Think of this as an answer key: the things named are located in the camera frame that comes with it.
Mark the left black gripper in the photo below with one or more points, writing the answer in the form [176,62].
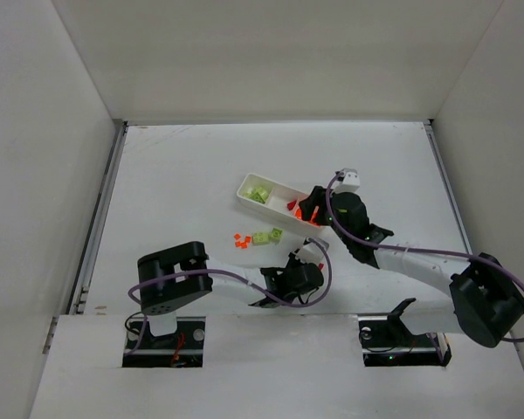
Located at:
[307,271]

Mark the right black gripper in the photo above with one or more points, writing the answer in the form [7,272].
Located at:
[316,202]

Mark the green lego block small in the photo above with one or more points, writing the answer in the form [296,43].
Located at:
[275,235]

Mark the green lego plate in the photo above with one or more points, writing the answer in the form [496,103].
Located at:
[259,238]

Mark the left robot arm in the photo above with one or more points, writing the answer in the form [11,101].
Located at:
[178,276]

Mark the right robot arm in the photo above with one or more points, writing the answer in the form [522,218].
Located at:
[487,299]

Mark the white three-compartment tray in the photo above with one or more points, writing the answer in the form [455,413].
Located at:
[275,209]

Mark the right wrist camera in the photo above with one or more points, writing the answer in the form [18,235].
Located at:
[348,180]

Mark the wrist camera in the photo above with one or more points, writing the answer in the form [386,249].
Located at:
[348,180]
[312,250]

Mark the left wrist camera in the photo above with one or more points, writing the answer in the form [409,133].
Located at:
[312,250]

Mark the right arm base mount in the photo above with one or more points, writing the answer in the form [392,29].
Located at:
[387,342]

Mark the right metal rail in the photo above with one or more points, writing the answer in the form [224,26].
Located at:
[429,130]

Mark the metal rail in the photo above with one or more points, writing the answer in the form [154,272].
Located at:
[83,277]
[429,130]

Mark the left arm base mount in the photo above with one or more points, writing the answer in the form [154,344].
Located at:
[181,349]

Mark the left metal rail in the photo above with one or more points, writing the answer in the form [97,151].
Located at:
[83,277]

